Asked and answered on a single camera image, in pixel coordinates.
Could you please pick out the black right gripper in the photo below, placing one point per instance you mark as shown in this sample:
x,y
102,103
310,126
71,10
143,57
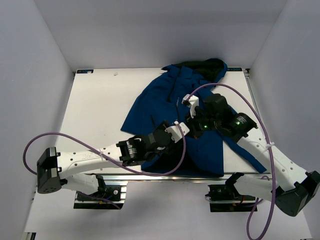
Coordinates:
x,y
191,121

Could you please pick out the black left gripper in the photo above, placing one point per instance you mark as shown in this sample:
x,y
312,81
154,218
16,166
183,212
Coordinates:
x,y
164,126

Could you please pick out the blue and black jacket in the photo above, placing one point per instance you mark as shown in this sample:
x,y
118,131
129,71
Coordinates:
x,y
161,101

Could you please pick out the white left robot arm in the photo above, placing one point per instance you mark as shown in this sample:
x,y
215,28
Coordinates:
x,y
70,170

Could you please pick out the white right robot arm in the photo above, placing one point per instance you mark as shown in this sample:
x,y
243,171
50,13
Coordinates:
x,y
294,186

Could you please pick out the right blue table label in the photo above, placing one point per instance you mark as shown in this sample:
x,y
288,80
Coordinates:
x,y
234,69

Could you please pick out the blue table label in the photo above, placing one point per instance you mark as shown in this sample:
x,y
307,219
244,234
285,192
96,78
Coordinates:
x,y
234,69
84,71

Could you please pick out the left blue table label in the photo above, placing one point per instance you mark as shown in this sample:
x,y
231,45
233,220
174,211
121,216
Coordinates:
x,y
84,71

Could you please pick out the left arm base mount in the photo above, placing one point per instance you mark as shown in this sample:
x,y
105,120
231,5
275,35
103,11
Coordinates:
x,y
110,195

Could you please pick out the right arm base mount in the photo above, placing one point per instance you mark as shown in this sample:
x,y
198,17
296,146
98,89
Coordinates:
x,y
223,200

